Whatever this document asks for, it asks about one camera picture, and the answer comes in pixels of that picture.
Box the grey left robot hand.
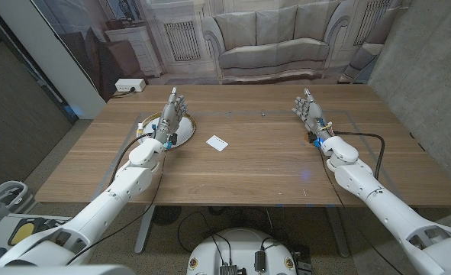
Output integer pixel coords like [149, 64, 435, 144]
[154, 86, 188, 148]

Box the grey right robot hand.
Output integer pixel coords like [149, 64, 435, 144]
[291, 87, 335, 144]

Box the silver plate with gold rim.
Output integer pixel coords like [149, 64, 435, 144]
[137, 112, 197, 148]

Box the white card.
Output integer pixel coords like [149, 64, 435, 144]
[205, 134, 229, 153]

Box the white power strip box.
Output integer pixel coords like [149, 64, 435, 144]
[114, 78, 147, 93]

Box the printed sofa room backdrop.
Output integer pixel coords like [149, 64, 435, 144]
[32, 0, 413, 102]

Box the grey table leg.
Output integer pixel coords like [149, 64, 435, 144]
[134, 205, 156, 255]
[326, 208, 351, 259]

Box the white robot torso base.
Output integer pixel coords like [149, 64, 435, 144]
[186, 228, 298, 275]

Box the white plastic basket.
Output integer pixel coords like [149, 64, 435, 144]
[0, 180, 37, 215]

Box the yellow foot pedal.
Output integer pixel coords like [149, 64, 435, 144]
[7, 217, 58, 247]

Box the white floor board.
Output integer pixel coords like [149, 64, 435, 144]
[0, 212, 77, 260]

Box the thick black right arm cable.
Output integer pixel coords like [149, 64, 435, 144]
[333, 131, 386, 180]

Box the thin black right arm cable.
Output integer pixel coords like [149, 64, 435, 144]
[317, 147, 404, 275]

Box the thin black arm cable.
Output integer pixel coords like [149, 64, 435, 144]
[65, 150, 168, 266]
[317, 147, 404, 275]

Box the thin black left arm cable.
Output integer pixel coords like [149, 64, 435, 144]
[65, 150, 168, 266]

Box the black floor cable loop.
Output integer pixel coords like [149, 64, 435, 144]
[176, 210, 219, 254]

